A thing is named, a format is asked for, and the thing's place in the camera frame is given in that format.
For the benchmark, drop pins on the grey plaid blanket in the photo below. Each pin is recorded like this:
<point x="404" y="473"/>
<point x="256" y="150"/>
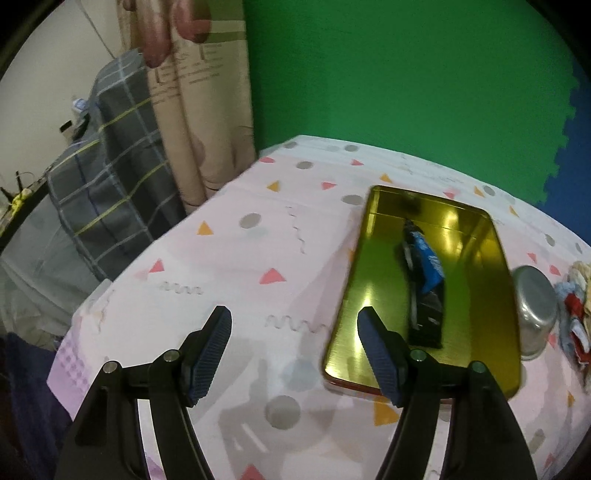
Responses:
<point x="115" y="184"/>

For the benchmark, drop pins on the dark blue cloth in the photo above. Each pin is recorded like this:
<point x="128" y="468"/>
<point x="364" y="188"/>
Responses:
<point x="27" y="406"/>

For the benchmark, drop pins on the blue foam mat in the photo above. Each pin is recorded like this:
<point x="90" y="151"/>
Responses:
<point x="577" y="161"/>

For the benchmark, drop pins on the pink patterned tablecloth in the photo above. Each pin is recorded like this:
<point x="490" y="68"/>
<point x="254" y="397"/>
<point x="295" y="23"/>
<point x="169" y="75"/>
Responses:
<point x="277" y="221"/>

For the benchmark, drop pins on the beige printed curtain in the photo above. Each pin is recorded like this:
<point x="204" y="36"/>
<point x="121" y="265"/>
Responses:
<point x="217" y="115"/>

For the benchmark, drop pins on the gold tin box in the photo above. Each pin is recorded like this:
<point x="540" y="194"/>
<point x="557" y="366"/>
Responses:
<point x="383" y="277"/>

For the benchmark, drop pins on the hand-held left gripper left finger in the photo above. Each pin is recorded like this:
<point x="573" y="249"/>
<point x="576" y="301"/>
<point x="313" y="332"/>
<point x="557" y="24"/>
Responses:
<point x="210" y="360"/>

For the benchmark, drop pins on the steel bowl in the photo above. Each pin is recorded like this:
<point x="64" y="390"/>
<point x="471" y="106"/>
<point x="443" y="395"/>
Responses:
<point x="535" y="300"/>

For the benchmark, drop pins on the black frame bar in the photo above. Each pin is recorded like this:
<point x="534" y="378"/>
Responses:
<point x="23" y="217"/>

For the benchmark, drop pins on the black and blue snack packet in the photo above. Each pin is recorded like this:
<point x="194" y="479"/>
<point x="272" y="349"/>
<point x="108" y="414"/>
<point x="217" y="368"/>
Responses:
<point x="427" y="263"/>

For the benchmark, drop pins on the grey sheer cloth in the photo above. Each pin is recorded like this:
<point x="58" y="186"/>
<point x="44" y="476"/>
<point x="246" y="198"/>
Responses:
<point x="41" y="277"/>

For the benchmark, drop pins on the green foam mat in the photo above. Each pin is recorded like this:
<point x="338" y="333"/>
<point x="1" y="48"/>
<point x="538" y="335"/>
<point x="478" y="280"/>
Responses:
<point x="392" y="69"/>

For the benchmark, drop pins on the light blue fluffy cloth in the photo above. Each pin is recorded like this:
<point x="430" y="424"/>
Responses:
<point x="562" y="291"/>

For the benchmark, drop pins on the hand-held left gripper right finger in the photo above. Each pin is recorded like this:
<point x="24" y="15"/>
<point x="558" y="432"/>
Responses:
<point x="378" y="355"/>

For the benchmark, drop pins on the red cloth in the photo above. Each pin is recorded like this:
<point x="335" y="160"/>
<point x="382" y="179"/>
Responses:
<point x="573" y="308"/>

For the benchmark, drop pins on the pink blurred object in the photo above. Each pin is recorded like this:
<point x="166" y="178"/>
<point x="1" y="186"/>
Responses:
<point x="191" y="21"/>
<point x="157" y="32"/>

